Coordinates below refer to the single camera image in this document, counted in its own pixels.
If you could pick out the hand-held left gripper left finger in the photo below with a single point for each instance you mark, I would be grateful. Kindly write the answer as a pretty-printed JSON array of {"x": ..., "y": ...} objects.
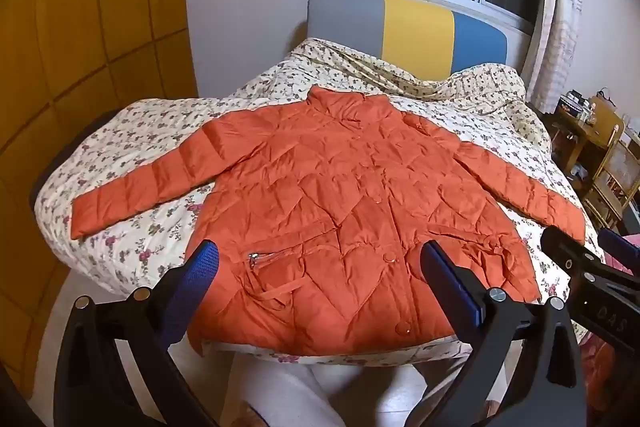
[{"x": 200, "y": 274}]

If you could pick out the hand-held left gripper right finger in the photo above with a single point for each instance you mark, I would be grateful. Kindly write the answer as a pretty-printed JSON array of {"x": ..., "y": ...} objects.
[{"x": 452, "y": 287}]

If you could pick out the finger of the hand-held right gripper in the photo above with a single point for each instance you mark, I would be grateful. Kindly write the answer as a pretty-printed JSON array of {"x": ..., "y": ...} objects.
[
  {"x": 619, "y": 247},
  {"x": 565, "y": 249}
]

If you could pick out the orange puffer jacket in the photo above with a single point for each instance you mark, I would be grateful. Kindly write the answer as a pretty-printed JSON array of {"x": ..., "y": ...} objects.
[{"x": 325, "y": 187}]

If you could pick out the person's red patterned clothing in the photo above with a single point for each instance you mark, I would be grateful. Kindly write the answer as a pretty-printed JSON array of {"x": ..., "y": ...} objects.
[{"x": 600, "y": 359}]

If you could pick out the wooden chair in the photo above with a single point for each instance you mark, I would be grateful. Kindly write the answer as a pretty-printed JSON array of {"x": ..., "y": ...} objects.
[{"x": 612, "y": 167}]

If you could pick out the dark bedside shelf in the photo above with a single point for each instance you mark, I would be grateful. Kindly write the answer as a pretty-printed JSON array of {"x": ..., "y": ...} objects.
[{"x": 575, "y": 142}]

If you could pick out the person's white trousers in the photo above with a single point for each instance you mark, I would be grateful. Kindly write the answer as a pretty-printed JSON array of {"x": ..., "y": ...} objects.
[{"x": 290, "y": 387}]

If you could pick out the floral quilt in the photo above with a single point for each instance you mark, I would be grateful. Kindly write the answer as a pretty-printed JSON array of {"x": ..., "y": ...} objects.
[{"x": 140, "y": 127}]

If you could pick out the long patterned curtain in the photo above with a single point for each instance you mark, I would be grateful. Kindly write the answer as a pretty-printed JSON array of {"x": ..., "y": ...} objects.
[{"x": 560, "y": 32}]

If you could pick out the wooden wardrobe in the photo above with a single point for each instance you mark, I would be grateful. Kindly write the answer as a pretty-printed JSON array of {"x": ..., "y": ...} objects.
[{"x": 100, "y": 32}]

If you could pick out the grey yellow blue headboard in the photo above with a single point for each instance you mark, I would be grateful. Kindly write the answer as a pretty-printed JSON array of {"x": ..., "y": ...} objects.
[{"x": 415, "y": 27}]

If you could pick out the dark bed frame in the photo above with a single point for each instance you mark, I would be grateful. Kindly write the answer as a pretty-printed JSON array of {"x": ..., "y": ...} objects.
[{"x": 70, "y": 139}]

